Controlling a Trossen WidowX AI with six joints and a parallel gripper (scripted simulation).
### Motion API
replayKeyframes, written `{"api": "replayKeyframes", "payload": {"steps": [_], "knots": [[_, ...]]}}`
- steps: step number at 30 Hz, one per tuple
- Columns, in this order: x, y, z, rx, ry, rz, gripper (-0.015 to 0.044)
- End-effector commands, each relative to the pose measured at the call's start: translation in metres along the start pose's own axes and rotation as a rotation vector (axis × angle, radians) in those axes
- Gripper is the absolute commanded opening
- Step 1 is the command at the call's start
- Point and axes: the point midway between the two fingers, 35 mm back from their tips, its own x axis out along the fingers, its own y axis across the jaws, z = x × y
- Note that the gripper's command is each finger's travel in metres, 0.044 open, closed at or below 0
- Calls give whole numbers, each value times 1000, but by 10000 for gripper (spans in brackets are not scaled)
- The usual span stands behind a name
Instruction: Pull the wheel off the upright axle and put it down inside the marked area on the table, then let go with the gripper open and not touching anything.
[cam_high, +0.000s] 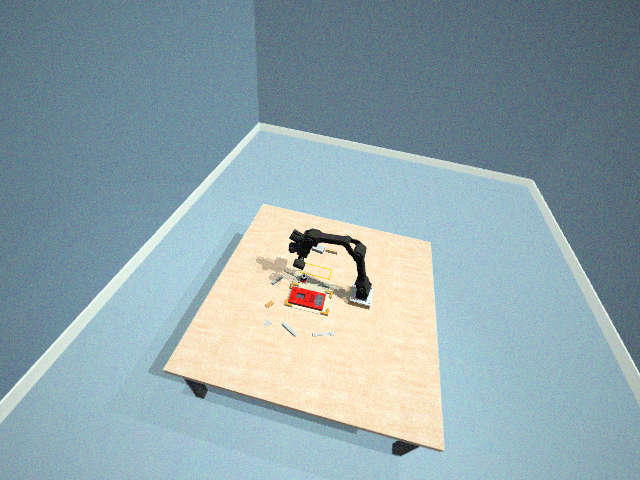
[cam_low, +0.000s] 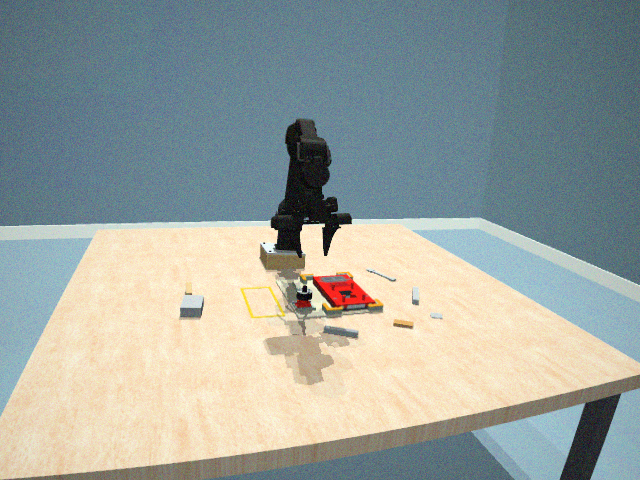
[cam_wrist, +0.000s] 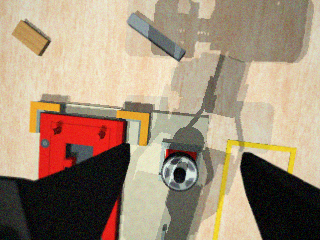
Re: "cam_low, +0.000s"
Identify black wheel with grey hub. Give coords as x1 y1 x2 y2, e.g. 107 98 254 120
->
296 288 312 301

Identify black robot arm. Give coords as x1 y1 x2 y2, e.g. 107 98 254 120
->
274 119 338 251

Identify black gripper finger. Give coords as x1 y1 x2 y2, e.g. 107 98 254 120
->
322 226 342 256
282 228 302 258

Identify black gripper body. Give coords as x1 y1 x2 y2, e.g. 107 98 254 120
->
270 190 352 229

